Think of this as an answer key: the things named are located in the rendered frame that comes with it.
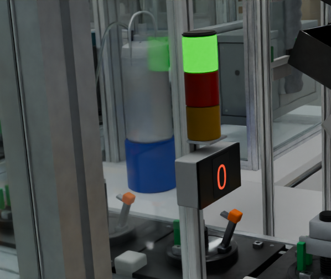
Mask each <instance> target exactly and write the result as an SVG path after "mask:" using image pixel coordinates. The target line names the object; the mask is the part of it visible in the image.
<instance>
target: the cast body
mask: <svg viewBox="0 0 331 279"><path fill-rule="evenodd" d="M299 241H302V242H305V243H306V253H307V254H312V255H317V256H323V257H328V258H331V211H330V210H326V211H322V212H320V213H319V214H318V215H316V216H315V217H314V218H313V219H311V220H310V221H309V235H308V236H300V237H299Z"/></svg>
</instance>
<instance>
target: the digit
mask: <svg viewBox="0 0 331 279"><path fill-rule="evenodd" d="M213 183H214V199H215V198H217V197H219V196H220V195H222V194H224V193H225V192H227V191H228V190H230V173H229V152H226V153H224V154H222V155H220V156H218V157H216V158H214V159H213Z"/></svg>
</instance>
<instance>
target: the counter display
mask: <svg viewBox="0 0 331 279"><path fill-rule="evenodd" d="M226 152H229V173H230V190H228V191H227V192H225V193H224V194H222V195H220V196H219V197H217V198H215V199H214V183H213V159H214V158H216V157H218V156H220V155H222V154H224V153H226ZM196 171H197V182H198V203H199V210H202V209H204V208H206V207H207V206H209V205H210V204H212V203H214V202H215V201H217V200H219V199H220V198H222V197H224V196H225V195H227V194H229V193H230V192H232V191H233V190H235V189H237V188H238V187H240V186H241V168H240V143H239V142H236V143H234V144H232V145H230V146H228V147H226V148H224V149H222V150H220V151H218V152H216V153H214V154H212V155H210V156H208V157H206V158H204V159H202V160H200V161H198V162H197V163H196Z"/></svg>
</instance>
